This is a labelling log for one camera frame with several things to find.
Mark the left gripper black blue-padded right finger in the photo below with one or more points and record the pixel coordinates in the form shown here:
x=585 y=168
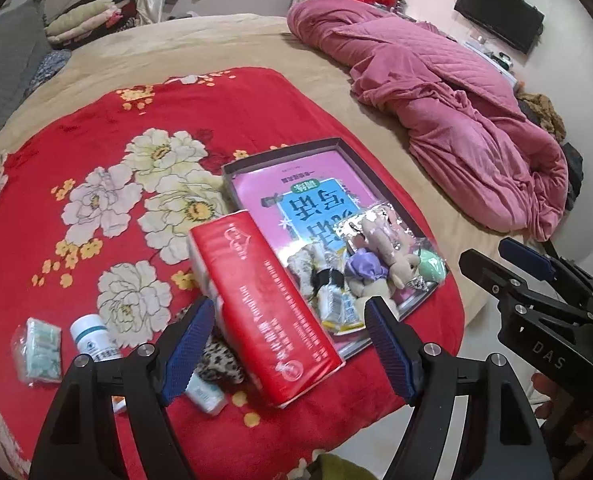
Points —
x=500 y=438

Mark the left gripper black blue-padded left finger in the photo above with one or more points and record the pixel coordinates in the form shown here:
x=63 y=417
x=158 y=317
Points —
x=79 y=439

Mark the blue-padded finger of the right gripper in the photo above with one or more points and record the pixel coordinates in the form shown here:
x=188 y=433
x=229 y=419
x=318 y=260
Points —
x=527 y=259

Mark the small green tissue pack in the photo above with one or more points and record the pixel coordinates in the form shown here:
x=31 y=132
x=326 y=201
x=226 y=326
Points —
x=205 y=395

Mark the leopard print scrunchie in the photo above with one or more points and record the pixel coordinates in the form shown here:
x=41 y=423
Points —
x=217 y=363

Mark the pink plush bunny keychain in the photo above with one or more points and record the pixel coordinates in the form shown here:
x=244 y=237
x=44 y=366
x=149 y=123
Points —
x=403 y=266

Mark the snack packet with black band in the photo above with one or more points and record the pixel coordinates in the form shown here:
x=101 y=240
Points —
x=336 y=307

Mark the person's right hand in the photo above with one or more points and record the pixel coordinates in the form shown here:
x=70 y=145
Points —
x=562 y=415

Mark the white supplement bottle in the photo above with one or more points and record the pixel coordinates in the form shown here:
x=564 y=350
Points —
x=92 y=337

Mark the green sponge in plastic bag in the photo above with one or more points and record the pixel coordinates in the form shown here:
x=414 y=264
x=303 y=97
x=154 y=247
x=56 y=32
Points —
x=431 y=267

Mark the pink quilted duvet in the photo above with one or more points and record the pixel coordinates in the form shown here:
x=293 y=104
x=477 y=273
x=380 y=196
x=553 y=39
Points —
x=465 y=126

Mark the brown clothes pile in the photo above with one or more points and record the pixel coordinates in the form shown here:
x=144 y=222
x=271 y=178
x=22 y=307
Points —
x=539 y=109

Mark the pink item in clear packet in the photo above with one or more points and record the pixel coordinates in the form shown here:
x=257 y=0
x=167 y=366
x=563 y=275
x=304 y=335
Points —
x=356 y=234

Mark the purple scrunchie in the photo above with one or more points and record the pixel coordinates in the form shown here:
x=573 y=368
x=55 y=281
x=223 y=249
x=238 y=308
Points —
x=365 y=265

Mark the cream fluffy scrunchie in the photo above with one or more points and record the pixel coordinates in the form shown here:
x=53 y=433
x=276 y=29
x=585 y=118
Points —
x=364 y=290

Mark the grey box with pink book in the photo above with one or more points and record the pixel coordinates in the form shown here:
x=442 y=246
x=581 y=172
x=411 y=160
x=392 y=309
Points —
x=297 y=195

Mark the red tissue box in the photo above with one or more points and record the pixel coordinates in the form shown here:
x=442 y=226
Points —
x=264 y=318

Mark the floral white scrunchie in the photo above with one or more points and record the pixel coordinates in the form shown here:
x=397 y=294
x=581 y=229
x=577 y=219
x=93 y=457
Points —
x=307 y=262

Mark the red floral blanket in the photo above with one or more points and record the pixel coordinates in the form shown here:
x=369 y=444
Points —
x=94 y=214

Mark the grey quilted headboard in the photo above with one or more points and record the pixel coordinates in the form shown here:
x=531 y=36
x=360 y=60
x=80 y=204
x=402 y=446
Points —
x=23 y=45

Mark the folded blankets stack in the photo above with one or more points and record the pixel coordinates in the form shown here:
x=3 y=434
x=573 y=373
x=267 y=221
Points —
x=88 y=20

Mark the black wall television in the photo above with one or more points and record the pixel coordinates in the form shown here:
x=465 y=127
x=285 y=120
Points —
x=516 y=22

